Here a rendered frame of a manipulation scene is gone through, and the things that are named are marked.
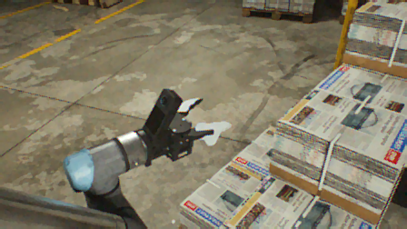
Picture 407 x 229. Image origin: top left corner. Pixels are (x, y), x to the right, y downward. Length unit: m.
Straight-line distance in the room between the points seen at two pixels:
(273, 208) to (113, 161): 0.62
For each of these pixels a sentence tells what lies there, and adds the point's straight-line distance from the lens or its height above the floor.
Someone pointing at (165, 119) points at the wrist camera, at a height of 1.28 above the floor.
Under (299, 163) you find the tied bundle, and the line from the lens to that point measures 1.15.
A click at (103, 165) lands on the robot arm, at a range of 0.66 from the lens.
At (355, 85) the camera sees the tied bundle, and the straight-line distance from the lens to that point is 1.42.
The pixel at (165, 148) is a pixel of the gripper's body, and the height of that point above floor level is 1.19.
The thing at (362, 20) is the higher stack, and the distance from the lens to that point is 1.54.
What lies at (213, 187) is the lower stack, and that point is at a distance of 1.49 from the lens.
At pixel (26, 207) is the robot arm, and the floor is 1.32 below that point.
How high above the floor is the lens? 1.65
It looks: 33 degrees down
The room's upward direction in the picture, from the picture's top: straight up
